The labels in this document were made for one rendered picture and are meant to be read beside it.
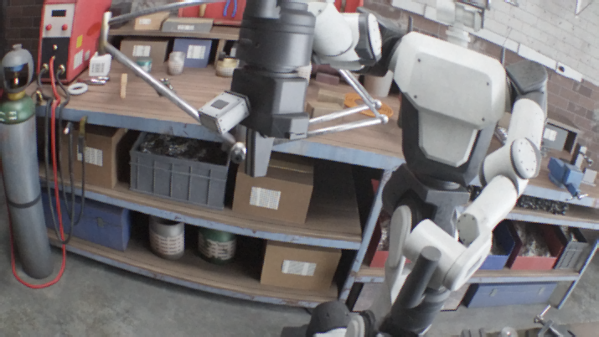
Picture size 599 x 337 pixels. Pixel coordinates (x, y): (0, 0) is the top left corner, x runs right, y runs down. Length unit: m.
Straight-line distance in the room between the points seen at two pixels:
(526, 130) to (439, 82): 0.23
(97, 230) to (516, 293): 2.24
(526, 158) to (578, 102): 2.32
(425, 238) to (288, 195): 1.23
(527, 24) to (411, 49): 1.83
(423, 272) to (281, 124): 0.27
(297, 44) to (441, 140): 0.50
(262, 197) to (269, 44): 1.37
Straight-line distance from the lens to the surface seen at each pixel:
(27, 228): 2.05
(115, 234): 2.16
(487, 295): 2.55
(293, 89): 0.58
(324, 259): 2.07
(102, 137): 1.90
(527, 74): 1.05
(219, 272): 2.18
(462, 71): 0.97
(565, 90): 3.04
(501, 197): 0.80
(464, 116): 0.98
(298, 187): 1.87
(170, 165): 1.88
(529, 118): 0.96
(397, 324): 0.78
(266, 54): 0.56
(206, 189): 1.90
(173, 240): 2.13
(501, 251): 2.42
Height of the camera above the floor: 1.53
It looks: 27 degrees down
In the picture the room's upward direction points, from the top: 11 degrees clockwise
